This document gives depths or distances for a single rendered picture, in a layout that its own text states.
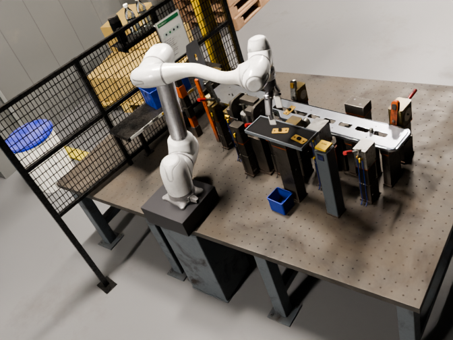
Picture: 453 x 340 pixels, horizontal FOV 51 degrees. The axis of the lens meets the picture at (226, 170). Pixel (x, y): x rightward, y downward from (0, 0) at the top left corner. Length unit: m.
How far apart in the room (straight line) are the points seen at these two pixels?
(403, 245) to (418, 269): 0.15
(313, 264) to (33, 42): 4.34
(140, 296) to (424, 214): 2.00
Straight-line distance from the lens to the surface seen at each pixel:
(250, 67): 2.02
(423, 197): 2.62
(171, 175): 2.61
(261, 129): 2.47
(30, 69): 5.85
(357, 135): 2.55
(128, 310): 3.51
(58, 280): 4.03
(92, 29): 6.32
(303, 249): 2.45
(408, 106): 2.63
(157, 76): 2.31
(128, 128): 3.17
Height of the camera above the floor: 2.59
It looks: 39 degrees down
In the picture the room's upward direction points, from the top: 21 degrees counter-clockwise
